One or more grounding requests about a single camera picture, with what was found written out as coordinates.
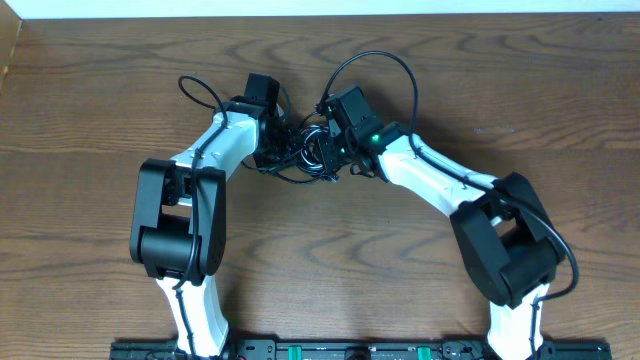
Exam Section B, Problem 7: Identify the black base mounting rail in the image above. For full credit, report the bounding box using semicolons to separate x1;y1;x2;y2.
109;339;612;360

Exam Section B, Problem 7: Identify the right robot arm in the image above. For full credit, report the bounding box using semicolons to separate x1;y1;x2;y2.
316;86;565;359

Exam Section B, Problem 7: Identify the black usb cable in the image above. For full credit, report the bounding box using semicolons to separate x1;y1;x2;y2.
239;109;346;185

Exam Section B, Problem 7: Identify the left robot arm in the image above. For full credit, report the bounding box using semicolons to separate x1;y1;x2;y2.
129;73;299;359

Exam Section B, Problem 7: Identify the white usb cable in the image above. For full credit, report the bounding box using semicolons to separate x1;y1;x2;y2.
298;127;326;174

